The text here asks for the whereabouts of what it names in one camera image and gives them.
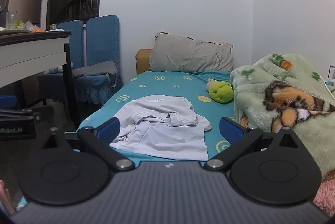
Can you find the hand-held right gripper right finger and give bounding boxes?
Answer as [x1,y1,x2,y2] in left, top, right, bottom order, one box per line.
[204,117,301,172]

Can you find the grey folded cloth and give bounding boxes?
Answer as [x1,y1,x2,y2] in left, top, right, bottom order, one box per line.
[72,60,118,78]

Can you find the green plush toy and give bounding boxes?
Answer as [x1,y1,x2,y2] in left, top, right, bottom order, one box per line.
[206,79,234,104]

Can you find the clear plastic bag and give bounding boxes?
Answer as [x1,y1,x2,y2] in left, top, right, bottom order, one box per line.
[23,20,45,32]

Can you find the teal patterned bed sheet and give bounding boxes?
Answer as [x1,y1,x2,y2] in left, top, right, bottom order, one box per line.
[76,70,236,164]

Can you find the clear glass cup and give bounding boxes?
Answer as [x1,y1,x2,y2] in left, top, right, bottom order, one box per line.
[6,11,18,30]

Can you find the blue covered chair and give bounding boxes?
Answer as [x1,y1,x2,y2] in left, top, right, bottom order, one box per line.
[72,15,124,105]
[37,20,84,104]

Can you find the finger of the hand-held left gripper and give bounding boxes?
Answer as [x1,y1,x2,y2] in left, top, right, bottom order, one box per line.
[0,106,55,125]
[0,95,17,110]

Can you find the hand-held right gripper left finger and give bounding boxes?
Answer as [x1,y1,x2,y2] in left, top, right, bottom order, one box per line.
[42,117,135,172]

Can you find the pink fuzzy cloth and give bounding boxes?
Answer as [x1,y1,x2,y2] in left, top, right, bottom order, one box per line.
[313,179,335,219]

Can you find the grey pillow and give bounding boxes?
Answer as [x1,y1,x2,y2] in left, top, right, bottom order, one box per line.
[149,32,234,73]

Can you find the green printed fleece blanket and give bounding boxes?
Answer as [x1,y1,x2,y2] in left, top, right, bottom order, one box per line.
[230,53,335,183]

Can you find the white shirt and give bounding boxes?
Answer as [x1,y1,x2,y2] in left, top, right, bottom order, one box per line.
[108,94,212,162]

